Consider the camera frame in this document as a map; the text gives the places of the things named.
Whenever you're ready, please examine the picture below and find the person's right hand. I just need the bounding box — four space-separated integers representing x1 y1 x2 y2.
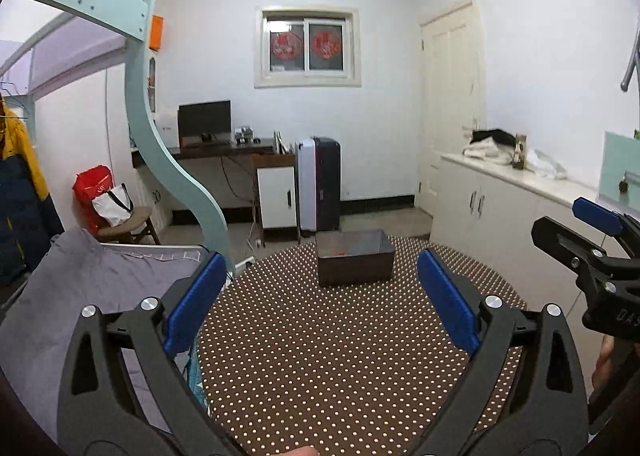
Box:
591 336 615 391

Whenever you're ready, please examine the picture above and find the person's left hand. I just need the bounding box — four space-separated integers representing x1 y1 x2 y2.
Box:
278 446 319 456

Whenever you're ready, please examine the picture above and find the teal glass panel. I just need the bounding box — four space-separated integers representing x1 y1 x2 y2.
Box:
598 131 640 216

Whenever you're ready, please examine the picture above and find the teal pillow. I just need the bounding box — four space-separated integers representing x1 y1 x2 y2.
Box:
174 342 208 412

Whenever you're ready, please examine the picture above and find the clear plastic bag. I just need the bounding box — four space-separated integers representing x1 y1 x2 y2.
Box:
525 148 567 180

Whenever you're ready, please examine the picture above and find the white sideboard cabinet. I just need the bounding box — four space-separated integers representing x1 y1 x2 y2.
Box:
431 154 626 312

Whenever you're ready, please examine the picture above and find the brown bottle on sideboard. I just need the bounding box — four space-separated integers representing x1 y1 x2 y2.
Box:
511 134 527 170

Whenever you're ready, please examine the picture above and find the white and black clothes pile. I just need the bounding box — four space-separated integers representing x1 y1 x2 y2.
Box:
462 129 516 166

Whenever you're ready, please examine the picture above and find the brown polka dot tablecloth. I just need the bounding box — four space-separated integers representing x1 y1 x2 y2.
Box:
196 234 528 456

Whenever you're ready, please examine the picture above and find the white power strip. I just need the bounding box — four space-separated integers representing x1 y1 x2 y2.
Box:
233 238 265 273

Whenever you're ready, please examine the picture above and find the wooden stool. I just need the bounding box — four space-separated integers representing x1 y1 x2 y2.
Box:
96 207 160 246

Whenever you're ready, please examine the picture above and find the white tote bag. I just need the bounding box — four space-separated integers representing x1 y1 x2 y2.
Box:
91 183 134 228

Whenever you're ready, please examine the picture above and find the yellow and navy jacket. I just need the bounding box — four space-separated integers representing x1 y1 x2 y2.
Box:
0 106 64 287

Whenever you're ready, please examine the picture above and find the white door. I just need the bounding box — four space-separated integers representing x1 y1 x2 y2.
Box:
416 1 486 216

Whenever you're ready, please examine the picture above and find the red bag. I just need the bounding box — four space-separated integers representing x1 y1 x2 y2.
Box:
73 164 114 235

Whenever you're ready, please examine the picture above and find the dark grey storage box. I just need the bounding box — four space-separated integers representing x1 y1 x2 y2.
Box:
316 230 395 287

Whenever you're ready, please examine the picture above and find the small white door cabinet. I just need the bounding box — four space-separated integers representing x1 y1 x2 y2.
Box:
250 154 299 242

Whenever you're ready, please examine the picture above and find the black computer monitor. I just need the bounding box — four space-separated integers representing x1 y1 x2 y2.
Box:
177 101 232 147

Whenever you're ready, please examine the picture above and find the dark wooden desk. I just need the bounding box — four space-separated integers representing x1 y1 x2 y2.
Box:
130 137 296 217

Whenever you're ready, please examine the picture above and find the white and black suitcase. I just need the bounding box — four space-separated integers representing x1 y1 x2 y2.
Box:
296 136 342 233

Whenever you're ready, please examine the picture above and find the orange box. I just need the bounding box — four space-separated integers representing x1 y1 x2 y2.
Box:
149 15 164 52

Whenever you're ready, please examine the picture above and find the photo frame on desk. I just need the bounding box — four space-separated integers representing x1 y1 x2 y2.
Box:
234 127 254 145

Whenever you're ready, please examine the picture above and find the teal bunk bed frame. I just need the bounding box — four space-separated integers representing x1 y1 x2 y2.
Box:
2 0 231 257

